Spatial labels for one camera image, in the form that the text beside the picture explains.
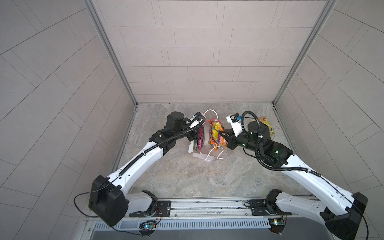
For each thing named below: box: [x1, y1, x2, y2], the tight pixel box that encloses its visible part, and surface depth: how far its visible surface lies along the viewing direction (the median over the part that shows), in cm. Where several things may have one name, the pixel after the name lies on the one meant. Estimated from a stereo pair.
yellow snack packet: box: [259, 116, 275, 135], surface depth 103 cm
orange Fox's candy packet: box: [209, 120, 228, 151], surface depth 69 cm
